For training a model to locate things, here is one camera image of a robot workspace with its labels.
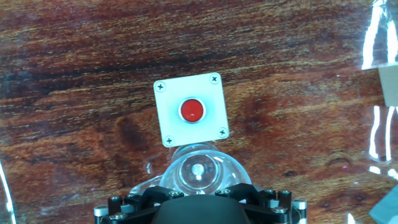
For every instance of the red push button box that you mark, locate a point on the red push button box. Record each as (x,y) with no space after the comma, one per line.
(191,109)

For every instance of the clear empty plastic cup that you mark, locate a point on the clear empty plastic cup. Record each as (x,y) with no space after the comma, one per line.
(377,31)

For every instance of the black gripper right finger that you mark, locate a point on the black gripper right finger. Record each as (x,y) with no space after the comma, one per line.
(267,205)

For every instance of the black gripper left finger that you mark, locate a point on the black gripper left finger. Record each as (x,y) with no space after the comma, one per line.
(136,205)

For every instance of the green push button box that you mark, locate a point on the green push button box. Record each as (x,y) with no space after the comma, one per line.
(387,208)

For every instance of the light wooden cube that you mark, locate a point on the light wooden cube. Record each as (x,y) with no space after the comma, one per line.
(390,85)

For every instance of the clear mug with water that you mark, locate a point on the clear mug with water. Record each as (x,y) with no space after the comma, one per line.
(199,168)

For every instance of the glossy wood grain mat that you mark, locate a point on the glossy wood grain mat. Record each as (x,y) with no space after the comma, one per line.
(93,77)

